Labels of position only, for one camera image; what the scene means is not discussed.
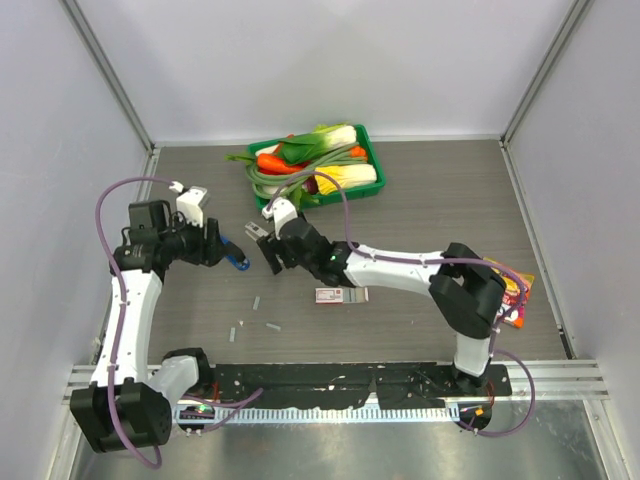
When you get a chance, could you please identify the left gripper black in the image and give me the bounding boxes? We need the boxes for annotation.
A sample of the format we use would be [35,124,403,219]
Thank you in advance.
[159,210,229,267]

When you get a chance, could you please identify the beige stapler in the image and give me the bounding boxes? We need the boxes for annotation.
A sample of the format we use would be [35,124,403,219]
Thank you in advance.
[244,221,273,244]

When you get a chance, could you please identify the blue stapler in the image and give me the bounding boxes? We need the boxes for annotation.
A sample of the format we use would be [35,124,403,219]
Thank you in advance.
[220,236,251,271]

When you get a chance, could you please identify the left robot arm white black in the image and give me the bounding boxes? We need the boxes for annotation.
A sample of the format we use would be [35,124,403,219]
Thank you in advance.
[70,200,225,453]

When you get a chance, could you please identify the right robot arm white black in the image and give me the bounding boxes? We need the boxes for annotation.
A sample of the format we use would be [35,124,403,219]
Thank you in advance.
[246,216,506,395]

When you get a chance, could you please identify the green plastic tray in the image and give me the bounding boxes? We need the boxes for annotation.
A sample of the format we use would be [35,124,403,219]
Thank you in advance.
[227,124,386,209]

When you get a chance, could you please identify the white radish toy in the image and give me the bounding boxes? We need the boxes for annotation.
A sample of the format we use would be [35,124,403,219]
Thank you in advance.
[252,184,291,202]

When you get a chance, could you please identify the green long beans toy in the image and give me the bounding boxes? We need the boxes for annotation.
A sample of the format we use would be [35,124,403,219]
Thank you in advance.
[241,144,368,185]

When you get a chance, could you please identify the staple box red white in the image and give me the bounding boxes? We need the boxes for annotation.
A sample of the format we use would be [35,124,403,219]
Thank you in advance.
[315,287,369,305]

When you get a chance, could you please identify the purple onion toy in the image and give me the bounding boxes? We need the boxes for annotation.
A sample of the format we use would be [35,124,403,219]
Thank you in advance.
[303,178,318,195]

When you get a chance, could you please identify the orange carrot toy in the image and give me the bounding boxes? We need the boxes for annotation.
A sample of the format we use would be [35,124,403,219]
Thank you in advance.
[256,153,304,175]
[349,145,368,162]

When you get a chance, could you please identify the white green napa cabbage toy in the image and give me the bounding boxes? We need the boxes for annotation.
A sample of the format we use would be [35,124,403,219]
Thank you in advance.
[291,124,357,155]

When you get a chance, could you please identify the yellow napa cabbage toy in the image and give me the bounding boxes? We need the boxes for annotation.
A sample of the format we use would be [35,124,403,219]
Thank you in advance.
[314,163,377,195]

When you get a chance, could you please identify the orange carrot toy right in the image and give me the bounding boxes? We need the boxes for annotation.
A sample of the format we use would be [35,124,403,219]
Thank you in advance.
[349,145,368,162]

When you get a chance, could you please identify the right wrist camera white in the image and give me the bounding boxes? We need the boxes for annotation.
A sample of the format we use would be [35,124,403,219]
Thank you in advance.
[261,197,299,239]

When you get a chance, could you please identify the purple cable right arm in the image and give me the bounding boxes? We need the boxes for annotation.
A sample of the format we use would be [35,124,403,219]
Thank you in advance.
[267,172,536,439]

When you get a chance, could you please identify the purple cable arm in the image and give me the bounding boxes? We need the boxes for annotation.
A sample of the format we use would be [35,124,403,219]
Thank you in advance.
[267,172,536,439]
[94,176,264,470]

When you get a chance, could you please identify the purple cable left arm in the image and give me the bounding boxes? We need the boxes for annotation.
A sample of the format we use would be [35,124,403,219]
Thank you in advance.
[94,176,264,470]

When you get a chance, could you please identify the white cable duct rail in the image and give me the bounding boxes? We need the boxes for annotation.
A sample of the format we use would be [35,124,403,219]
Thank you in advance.
[174,403,461,427]

